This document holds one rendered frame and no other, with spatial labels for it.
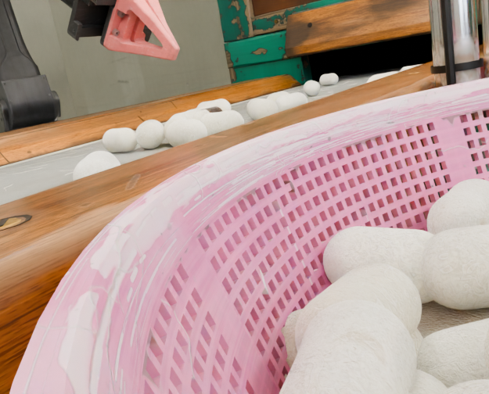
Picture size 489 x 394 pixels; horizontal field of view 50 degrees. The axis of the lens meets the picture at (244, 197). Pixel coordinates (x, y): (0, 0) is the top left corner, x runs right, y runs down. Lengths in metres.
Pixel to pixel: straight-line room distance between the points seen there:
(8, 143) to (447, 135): 0.42
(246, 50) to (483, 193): 0.87
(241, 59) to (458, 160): 0.85
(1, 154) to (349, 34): 0.55
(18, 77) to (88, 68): 1.90
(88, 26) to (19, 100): 0.29
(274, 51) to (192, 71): 1.28
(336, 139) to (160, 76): 2.23
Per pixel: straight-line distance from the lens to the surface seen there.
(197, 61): 2.22
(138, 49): 0.58
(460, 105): 0.20
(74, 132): 0.57
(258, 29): 1.00
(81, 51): 2.77
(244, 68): 1.02
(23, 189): 0.35
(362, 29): 0.85
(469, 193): 0.16
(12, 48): 0.88
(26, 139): 0.54
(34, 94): 0.86
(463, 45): 0.30
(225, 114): 0.39
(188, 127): 0.36
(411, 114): 0.19
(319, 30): 0.89
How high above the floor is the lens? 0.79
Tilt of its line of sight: 14 degrees down
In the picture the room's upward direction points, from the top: 10 degrees counter-clockwise
